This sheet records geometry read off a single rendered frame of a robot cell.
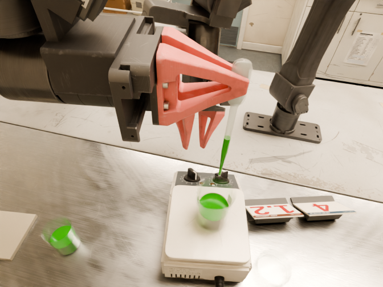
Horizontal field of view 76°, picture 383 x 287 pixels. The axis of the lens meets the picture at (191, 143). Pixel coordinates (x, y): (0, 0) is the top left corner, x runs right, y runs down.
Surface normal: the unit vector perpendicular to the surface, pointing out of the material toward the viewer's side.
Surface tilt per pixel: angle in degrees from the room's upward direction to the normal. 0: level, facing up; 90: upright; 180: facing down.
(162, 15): 90
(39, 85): 82
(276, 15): 90
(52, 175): 0
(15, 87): 94
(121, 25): 2
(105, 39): 2
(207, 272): 90
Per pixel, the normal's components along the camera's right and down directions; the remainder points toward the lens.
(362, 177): 0.04, -0.70
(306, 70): 0.33, 0.54
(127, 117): 1.00, 0.07
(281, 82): -0.92, 0.14
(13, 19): 0.70, 0.54
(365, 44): -0.24, 0.69
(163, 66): 0.30, 0.70
